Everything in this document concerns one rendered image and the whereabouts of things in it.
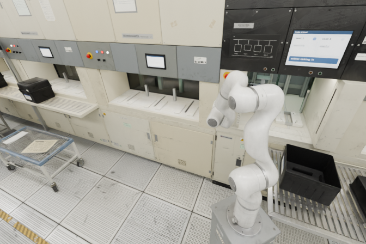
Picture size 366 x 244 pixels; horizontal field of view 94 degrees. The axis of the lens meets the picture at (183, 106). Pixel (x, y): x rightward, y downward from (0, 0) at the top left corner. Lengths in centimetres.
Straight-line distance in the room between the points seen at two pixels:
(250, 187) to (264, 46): 89
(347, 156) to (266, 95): 119
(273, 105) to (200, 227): 153
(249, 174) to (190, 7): 111
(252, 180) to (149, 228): 139
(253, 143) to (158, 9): 116
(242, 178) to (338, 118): 89
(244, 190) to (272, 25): 97
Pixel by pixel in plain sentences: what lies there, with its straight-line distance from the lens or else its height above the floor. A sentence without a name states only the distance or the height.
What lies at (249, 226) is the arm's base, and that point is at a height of 79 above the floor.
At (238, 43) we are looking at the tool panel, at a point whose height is 160.
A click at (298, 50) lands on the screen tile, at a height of 156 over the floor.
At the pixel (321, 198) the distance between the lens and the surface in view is 144.
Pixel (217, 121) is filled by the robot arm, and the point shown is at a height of 122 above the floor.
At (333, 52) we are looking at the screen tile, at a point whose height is 157.
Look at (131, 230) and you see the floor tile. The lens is 209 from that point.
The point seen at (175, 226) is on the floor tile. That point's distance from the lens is 202.
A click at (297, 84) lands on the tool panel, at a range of 240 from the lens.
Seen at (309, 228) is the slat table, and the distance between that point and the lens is 134.
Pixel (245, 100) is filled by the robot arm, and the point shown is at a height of 153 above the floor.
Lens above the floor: 184
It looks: 31 degrees down
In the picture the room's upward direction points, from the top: 3 degrees counter-clockwise
